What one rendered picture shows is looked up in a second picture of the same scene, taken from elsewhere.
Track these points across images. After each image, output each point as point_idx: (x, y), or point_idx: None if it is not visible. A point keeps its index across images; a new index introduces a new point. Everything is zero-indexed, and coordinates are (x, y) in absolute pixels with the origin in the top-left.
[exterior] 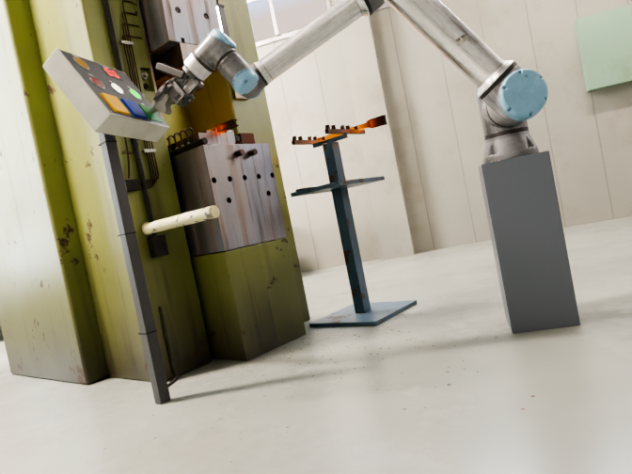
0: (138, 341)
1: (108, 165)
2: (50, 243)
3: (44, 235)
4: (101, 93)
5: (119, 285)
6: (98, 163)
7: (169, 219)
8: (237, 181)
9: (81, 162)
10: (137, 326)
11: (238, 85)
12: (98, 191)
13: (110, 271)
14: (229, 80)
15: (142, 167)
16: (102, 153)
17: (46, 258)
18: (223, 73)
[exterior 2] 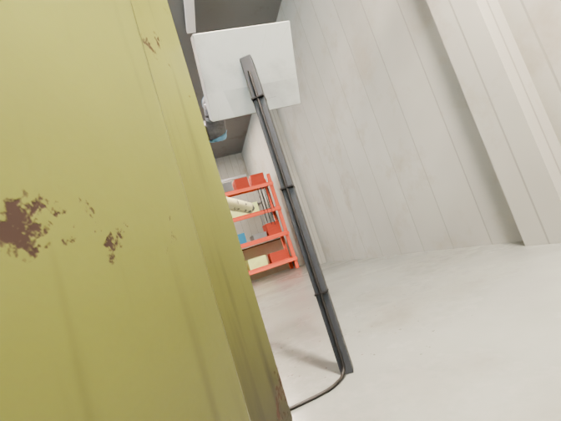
0: (262, 369)
1: (272, 119)
2: (138, 93)
3: (106, 48)
4: None
5: (223, 269)
6: (170, 68)
7: (231, 198)
8: None
9: None
10: (256, 339)
11: (226, 136)
12: (171, 100)
13: (204, 241)
14: (224, 129)
15: None
16: (266, 105)
17: (108, 119)
18: (223, 123)
